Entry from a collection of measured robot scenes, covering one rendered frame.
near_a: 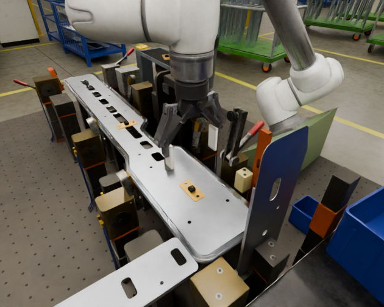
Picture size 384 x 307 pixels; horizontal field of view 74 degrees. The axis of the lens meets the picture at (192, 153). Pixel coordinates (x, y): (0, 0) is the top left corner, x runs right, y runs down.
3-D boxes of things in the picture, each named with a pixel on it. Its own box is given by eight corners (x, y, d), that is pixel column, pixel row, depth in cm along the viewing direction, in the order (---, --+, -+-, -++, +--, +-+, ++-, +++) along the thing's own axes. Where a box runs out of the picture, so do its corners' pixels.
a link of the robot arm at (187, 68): (160, 47, 52) (162, 76, 56) (185, 58, 46) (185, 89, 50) (196, 41, 56) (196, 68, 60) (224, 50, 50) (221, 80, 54)
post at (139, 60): (142, 118, 172) (133, 49, 145) (153, 115, 175) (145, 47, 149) (148, 122, 167) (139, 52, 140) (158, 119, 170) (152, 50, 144)
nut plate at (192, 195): (178, 184, 77) (178, 182, 76) (189, 179, 78) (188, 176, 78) (194, 202, 71) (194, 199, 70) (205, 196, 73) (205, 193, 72)
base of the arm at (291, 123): (275, 131, 148) (270, 122, 148) (311, 117, 130) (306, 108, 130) (258, 142, 137) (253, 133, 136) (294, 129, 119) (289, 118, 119)
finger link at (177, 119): (195, 108, 57) (191, 105, 56) (169, 150, 59) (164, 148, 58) (186, 102, 60) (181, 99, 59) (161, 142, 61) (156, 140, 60)
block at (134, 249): (128, 304, 78) (110, 250, 61) (161, 282, 84) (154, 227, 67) (138, 326, 73) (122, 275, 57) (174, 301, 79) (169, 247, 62)
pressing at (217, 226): (56, 81, 147) (56, 78, 146) (96, 74, 158) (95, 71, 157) (200, 270, 57) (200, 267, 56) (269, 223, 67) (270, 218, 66)
